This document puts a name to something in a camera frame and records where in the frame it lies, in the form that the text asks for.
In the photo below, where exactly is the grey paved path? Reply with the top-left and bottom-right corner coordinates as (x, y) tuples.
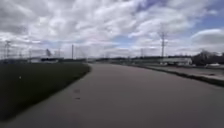
(0, 63), (224, 128)

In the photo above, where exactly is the power pylon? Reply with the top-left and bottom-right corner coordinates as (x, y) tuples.
(158, 30), (168, 59)
(3, 39), (12, 60)

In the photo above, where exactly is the low white building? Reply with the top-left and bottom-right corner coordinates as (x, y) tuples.
(159, 57), (194, 67)

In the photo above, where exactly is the dark grass field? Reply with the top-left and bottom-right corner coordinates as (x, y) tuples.
(0, 61), (92, 122)

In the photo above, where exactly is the pale grey road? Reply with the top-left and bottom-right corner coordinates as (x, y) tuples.
(146, 64), (224, 81)

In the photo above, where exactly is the grass strip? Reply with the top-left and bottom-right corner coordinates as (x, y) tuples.
(133, 64), (224, 88)

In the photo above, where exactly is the clump of dark trees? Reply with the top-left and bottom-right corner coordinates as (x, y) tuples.
(191, 49), (224, 67)

